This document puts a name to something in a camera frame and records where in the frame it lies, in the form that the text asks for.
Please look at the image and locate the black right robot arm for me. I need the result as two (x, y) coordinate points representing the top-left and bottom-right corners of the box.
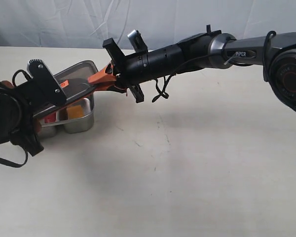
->
(88, 28), (296, 112)

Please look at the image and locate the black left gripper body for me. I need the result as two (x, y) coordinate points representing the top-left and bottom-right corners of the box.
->
(5, 83), (43, 156)

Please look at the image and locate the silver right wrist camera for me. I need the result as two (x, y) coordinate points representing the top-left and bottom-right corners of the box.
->
(127, 30), (148, 53)

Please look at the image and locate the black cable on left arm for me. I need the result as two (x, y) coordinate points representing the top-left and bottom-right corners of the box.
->
(0, 69), (37, 168)

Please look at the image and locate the steel two-compartment lunchbox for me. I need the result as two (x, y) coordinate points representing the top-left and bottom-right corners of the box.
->
(38, 95), (95, 139)

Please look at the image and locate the red sausage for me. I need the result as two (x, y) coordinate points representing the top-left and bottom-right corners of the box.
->
(41, 113), (56, 123)

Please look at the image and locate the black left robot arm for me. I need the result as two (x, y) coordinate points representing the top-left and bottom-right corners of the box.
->
(0, 81), (44, 156)

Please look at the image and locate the dark lunchbox lid orange seal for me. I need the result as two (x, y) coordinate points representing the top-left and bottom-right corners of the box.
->
(34, 60), (98, 119)

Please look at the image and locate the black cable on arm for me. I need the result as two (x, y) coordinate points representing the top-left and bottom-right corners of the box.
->
(151, 31), (277, 103)
(0, 69), (37, 168)

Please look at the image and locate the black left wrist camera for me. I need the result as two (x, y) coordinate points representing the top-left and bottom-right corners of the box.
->
(27, 59), (67, 106)

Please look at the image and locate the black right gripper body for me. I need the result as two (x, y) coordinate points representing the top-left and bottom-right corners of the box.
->
(103, 38), (185, 103)

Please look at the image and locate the blue-grey backdrop cloth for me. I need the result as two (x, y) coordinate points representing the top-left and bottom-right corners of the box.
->
(0, 0), (296, 49)

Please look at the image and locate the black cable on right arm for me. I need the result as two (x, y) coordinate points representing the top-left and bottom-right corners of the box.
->
(151, 31), (277, 103)

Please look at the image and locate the yellow cheese wedge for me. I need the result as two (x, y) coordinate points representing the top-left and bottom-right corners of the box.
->
(66, 105), (84, 119)

